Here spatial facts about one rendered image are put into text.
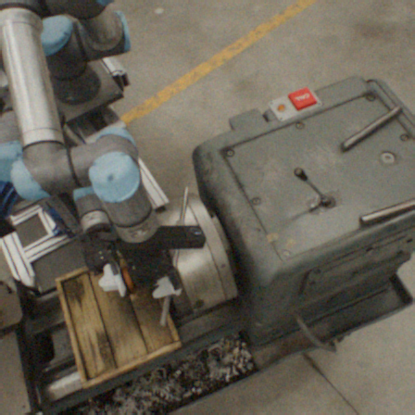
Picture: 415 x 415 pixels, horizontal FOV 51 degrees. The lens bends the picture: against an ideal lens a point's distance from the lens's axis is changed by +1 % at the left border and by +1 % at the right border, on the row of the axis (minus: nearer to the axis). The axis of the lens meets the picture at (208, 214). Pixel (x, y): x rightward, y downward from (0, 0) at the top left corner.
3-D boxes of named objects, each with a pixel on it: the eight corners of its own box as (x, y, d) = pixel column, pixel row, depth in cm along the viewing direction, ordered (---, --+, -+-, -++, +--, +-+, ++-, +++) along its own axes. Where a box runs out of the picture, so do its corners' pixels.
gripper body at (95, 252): (94, 279, 122) (85, 243, 127) (124, 268, 123) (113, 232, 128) (86, 269, 115) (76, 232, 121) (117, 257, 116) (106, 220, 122)
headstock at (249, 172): (345, 144, 161) (374, 62, 126) (426, 253, 139) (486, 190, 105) (197, 205, 154) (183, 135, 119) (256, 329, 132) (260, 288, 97)
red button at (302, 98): (306, 91, 124) (307, 85, 123) (316, 106, 122) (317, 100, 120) (286, 98, 124) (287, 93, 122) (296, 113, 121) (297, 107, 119)
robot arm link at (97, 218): (109, 220, 130) (102, 207, 123) (114, 232, 128) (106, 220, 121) (85, 229, 130) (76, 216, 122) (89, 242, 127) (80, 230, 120)
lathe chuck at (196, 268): (186, 220, 142) (177, 177, 113) (225, 309, 131) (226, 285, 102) (160, 232, 141) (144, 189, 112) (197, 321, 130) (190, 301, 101)
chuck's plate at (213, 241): (196, 217, 143) (189, 172, 114) (236, 305, 131) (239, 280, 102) (186, 220, 142) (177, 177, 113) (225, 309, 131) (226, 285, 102)
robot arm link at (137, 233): (146, 193, 80) (158, 220, 74) (154, 210, 83) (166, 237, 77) (107, 208, 79) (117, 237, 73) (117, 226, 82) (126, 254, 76)
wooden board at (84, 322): (144, 246, 147) (142, 242, 144) (182, 346, 131) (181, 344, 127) (58, 282, 144) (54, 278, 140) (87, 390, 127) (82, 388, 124)
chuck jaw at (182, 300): (185, 260, 118) (201, 296, 111) (188, 270, 122) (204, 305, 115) (147, 276, 116) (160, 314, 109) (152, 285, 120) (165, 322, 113)
